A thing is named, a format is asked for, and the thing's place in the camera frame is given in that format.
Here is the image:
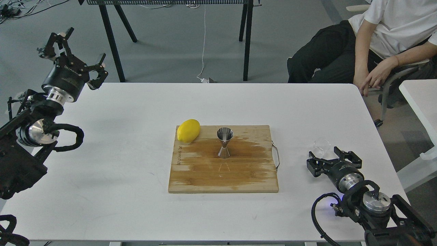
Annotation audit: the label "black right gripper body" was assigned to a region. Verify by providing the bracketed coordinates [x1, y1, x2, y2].
[326, 161, 365, 193]

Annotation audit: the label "yellow lemon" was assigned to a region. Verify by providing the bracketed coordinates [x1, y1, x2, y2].
[177, 119, 201, 143]

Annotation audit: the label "clear glass measuring cup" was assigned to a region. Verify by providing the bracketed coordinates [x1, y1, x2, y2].
[312, 138, 331, 158]

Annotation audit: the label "white side table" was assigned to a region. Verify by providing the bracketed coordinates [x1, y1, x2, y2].
[397, 79, 437, 192]

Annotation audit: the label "white power cable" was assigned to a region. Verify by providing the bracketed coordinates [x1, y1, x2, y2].
[196, 4, 216, 83]

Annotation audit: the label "grey office chair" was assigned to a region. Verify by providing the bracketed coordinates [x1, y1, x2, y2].
[347, 0, 436, 127]

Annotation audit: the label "black metal frame table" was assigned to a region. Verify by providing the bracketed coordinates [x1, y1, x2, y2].
[78, 0, 263, 83]

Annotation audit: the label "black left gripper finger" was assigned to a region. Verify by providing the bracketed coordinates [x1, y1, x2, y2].
[83, 53, 108, 90]
[37, 27, 74, 65]

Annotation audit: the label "black floor cables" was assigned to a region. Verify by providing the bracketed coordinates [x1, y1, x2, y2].
[0, 0, 70, 24]

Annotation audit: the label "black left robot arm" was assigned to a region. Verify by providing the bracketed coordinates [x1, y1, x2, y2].
[0, 27, 108, 200]

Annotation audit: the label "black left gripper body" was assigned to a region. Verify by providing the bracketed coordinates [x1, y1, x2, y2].
[42, 58, 88, 102]

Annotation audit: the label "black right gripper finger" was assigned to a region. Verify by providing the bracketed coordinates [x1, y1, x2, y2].
[306, 151, 334, 177]
[334, 146, 362, 169]

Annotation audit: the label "seated person white shirt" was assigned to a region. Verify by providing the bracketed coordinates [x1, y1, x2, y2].
[287, 0, 437, 96]

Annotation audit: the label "steel double jigger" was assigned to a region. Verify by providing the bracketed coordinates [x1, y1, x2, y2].
[217, 127, 234, 159]

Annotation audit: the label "wooden cutting board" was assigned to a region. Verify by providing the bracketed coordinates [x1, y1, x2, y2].
[168, 125, 279, 193]

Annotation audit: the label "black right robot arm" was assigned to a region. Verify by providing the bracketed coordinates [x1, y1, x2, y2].
[307, 147, 436, 246]

